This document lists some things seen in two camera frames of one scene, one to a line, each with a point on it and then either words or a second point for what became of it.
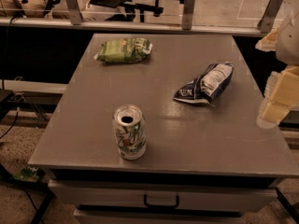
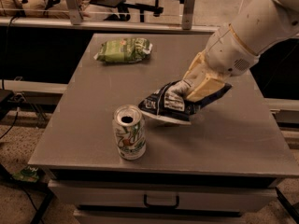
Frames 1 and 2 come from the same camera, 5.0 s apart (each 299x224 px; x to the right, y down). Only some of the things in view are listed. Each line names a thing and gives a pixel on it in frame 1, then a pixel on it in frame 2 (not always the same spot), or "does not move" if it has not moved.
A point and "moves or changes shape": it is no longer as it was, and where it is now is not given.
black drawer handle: (150, 205) does not move
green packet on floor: (29, 174) does not move
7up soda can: (130, 132) does not move
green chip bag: (130, 49) does not move
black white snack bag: (205, 88) moves or changes shape
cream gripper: (289, 44) to (228, 52)
